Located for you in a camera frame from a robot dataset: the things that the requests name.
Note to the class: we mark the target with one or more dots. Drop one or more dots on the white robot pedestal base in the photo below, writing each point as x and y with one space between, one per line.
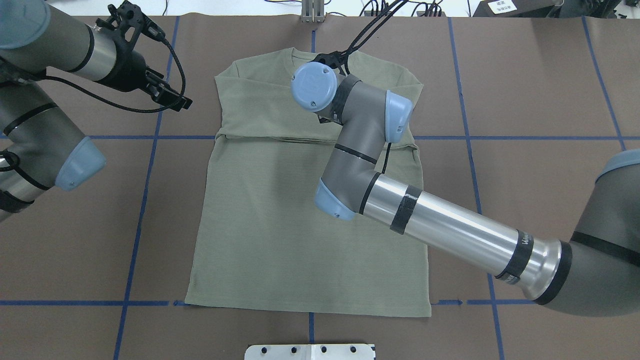
322 351

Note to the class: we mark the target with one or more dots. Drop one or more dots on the green long-sleeve shirt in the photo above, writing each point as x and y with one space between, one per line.
262 243

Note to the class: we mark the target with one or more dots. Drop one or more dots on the aluminium frame post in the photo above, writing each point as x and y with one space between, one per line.
313 11

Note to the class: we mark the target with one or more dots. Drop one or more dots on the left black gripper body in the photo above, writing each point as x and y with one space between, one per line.
129 71

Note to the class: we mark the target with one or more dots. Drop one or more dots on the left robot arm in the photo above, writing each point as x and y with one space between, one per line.
47 149

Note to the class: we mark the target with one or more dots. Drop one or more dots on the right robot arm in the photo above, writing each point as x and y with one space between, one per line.
593 274

